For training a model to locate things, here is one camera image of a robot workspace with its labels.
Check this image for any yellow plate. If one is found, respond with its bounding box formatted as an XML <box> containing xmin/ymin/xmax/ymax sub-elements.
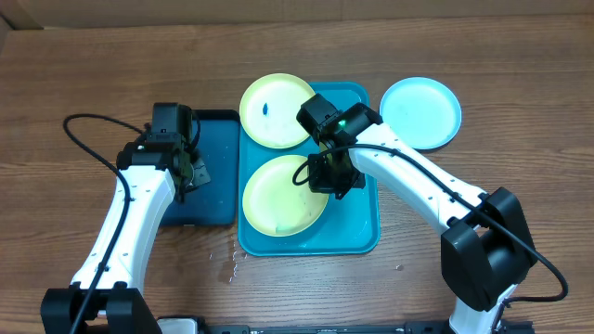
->
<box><xmin>242</xmin><ymin>155</ymin><xmax>329</xmax><ymax>238</ymax></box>
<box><xmin>239</xmin><ymin>73</ymin><xmax>315</xmax><ymax>149</ymax></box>

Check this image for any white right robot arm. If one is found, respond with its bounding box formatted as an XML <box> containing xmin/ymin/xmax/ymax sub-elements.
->
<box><xmin>296</xmin><ymin>96</ymin><xmax>536</xmax><ymax>333</ymax></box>

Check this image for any black tray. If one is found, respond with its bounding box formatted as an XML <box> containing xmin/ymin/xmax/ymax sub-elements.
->
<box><xmin>161</xmin><ymin>109</ymin><xmax>240</xmax><ymax>227</ymax></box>

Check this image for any blue plastic tray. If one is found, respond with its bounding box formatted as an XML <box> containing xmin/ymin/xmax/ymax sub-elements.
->
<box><xmin>237</xmin><ymin>81</ymin><xmax>381</xmax><ymax>258</ymax></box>

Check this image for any light blue plate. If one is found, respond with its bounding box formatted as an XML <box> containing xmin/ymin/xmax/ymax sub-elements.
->
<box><xmin>380</xmin><ymin>77</ymin><xmax>462</xmax><ymax>151</ymax></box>

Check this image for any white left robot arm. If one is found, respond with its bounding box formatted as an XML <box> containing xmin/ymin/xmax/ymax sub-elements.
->
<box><xmin>40</xmin><ymin>142</ymin><xmax>200</xmax><ymax>333</ymax></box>

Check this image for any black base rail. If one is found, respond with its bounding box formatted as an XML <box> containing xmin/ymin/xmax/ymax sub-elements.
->
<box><xmin>155</xmin><ymin>315</ymin><xmax>535</xmax><ymax>334</ymax></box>

